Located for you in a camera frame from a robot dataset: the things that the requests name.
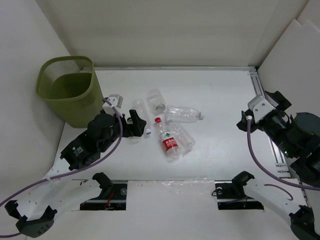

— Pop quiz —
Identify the green plastic waste bin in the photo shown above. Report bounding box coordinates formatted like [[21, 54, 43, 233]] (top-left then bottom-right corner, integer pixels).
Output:
[[35, 56, 103, 128]]

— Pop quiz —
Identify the clear ribbed plastic bottle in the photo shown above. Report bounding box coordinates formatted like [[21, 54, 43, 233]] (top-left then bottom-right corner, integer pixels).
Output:
[[166, 119, 196, 151]]

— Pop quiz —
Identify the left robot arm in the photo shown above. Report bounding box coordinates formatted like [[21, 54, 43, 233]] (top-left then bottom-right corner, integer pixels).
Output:
[[2, 109, 147, 238]]

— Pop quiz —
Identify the red label water bottle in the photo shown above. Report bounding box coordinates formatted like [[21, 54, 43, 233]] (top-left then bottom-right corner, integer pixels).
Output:
[[154, 117, 181, 162]]

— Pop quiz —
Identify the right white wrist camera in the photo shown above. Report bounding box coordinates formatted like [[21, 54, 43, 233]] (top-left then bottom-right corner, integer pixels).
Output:
[[247, 95, 276, 124]]

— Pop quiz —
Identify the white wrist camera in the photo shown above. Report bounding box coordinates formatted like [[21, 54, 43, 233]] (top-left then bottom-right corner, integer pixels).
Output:
[[247, 95, 276, 124], [102, 94, 123, 116]]

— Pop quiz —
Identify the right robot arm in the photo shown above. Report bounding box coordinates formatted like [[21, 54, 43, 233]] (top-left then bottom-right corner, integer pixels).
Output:
[[231, 91, 320, 240]]

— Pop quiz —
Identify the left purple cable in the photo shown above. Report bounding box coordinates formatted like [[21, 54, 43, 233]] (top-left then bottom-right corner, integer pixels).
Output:
[[0, 97, 124, 238]]

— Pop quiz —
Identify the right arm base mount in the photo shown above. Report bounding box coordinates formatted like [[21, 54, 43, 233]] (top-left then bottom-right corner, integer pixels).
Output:
[[211, 181, 264, 211]]

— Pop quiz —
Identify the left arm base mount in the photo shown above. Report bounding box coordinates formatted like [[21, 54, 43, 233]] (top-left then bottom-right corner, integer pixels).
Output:
[[79, 181, 128, 211]]

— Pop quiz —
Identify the clear bottle blue cap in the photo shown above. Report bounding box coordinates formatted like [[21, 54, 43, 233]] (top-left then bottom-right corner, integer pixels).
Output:
[[132, 99, 152, 137]]

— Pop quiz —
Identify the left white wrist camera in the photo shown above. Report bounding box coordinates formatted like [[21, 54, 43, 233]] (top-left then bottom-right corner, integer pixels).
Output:
[[102, 94, 123, 116]]

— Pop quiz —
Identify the clear bottle white cap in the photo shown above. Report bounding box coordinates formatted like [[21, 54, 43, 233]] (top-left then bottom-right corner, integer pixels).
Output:
[[166, 105, 204, 123]]

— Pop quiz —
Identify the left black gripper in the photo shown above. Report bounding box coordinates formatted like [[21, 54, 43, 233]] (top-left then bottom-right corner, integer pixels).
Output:
[[99, 109, 146, 153]]

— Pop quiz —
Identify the wide clear plastic jar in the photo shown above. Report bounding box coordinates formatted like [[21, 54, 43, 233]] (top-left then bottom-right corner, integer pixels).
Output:
[[147, 89, 166, 114]]

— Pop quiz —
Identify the aluminium rail right edge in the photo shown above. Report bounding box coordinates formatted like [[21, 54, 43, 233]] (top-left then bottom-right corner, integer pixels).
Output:
[[249, 67, 292, 179]]

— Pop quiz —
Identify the black label small bottle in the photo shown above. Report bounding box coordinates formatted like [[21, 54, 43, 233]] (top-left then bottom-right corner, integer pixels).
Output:
[[127, 117, 141, 145]]

